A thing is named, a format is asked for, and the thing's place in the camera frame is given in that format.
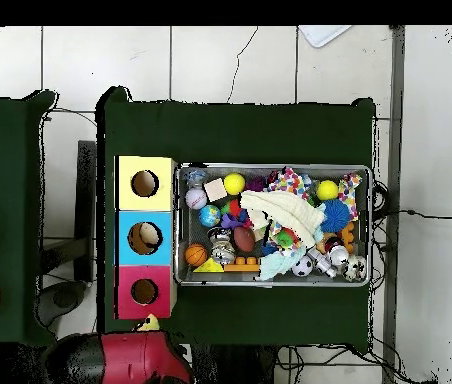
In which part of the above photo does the orange basketball toy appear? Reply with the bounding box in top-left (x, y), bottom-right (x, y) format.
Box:
top-left (184, 243), bottom-right (209, 268)

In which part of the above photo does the cream knitted cloth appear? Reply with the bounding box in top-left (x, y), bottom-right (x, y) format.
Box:
top-left (239, 189), bottom-right (326, 249)

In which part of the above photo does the mint green knitted cloth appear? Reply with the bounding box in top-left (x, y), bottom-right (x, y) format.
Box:
top-left (258, 245), bottom-right (307, 281)

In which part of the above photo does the yellow duck plush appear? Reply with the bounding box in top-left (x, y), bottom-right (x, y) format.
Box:
top-left (133, 313), bottom-right (161, 332)

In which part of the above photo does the silver mesh bin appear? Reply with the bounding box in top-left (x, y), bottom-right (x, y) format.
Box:
top-left (174, 161), bottom-right (373, 288)

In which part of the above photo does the wooden box with three holes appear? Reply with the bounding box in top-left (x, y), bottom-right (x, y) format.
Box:
top-left (113, 154), bottom-right (179, 320)

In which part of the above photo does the blue green globe ball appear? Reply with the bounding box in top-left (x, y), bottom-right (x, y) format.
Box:
top-left (198, 204), bottom-right (222, 228)

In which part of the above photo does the wooden block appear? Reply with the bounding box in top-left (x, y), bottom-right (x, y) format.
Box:
top-left (202, 177), bottom-right (228, 202)

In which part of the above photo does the yellow ball with seam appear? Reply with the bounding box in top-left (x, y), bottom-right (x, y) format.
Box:
top-left (223, 171), bottom-right (246, 196)

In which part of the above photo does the brown football toy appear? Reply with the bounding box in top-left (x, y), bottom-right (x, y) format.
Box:
top-left (232, 226), bottom-right (257, 254)

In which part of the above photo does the white baseball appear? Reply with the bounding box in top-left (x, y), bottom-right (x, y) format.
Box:
top-left (184, 186), bottom-right (209, 211)

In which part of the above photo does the dark green table cloth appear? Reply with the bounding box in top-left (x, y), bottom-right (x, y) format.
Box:
top-left (0, 89), bottom-right (59, 345)
top-left (95, 85), bottom-right (377, 355)

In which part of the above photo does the blue spiky rubber ball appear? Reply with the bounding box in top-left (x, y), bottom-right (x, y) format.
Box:
top-left (320, 198), bottom-right (352, 234)

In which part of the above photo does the black stand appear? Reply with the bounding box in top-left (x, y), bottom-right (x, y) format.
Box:
top-left (74, 139), bottom-right (98, 283)

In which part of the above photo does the white tray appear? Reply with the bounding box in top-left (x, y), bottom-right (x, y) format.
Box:
top-left (297, 25), bottom-right (353, 49)

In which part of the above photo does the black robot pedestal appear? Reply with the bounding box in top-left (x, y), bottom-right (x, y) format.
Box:
top-left (191, 344), bottom-right (279, 384)

